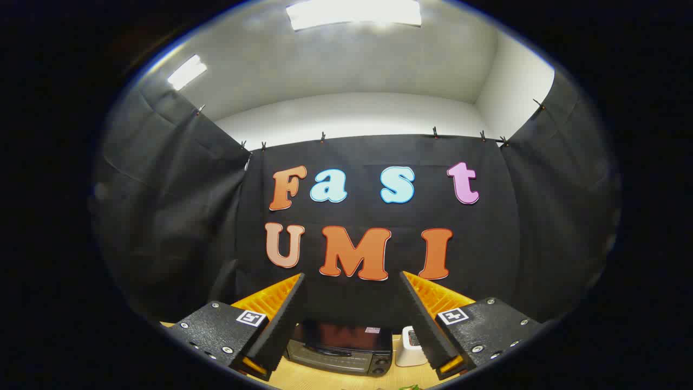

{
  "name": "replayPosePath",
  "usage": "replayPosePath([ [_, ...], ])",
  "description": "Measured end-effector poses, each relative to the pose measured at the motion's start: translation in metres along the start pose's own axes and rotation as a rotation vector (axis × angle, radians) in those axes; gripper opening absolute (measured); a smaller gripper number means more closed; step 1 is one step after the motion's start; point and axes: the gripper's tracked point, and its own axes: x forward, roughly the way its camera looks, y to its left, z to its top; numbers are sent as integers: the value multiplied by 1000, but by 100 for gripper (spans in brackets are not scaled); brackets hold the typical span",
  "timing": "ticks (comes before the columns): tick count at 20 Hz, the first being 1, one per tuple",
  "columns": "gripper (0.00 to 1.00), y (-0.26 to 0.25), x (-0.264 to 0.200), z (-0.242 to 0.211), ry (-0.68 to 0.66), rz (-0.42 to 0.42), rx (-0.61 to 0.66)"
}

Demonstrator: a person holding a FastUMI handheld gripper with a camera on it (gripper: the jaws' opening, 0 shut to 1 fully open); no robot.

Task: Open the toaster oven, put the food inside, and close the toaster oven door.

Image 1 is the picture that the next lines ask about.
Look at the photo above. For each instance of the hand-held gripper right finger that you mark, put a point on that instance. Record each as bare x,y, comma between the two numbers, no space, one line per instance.
425,325

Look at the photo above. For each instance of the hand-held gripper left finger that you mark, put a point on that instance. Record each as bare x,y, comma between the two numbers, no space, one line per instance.
284,319

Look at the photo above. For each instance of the black toaster oven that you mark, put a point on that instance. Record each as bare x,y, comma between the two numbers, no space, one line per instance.
346,338

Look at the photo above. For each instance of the white pop-up toaster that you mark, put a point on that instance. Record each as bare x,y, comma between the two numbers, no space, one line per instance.
406,355

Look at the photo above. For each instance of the row of black cloth clips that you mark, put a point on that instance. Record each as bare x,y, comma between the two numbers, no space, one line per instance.
435,132

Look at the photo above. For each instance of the small ceiling light panel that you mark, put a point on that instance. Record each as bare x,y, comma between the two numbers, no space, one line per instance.
187,71

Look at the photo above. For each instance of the large ceiling light panel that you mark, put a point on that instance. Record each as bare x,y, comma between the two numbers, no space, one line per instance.
352,12

